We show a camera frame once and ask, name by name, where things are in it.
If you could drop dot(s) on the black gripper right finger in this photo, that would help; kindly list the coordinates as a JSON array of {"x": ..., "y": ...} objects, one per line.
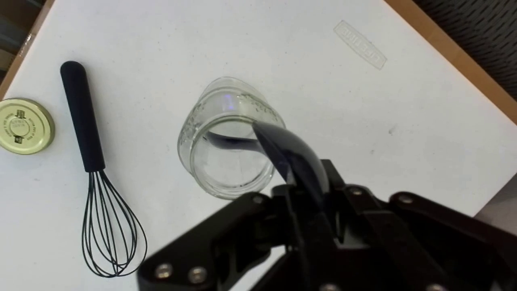
[{"x": 442, "y": 236}]

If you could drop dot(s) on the black plastic spoon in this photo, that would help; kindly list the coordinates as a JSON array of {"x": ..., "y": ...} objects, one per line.
[{"x": 293, "y": 155}]

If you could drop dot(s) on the clear glass jar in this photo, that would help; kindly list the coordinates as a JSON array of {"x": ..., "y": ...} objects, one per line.
[{"x": 227, "y": 162}]

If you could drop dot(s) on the dark grey sofa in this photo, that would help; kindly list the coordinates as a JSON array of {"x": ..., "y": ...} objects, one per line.
[{"x": 485, "y": 26}]

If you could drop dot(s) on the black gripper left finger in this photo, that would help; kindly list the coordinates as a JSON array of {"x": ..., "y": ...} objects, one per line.
[{"x": 215, "y": 247}]

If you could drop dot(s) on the gold metal jar lid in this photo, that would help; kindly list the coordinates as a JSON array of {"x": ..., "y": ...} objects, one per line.
[{"x": 25, "y": 126}]

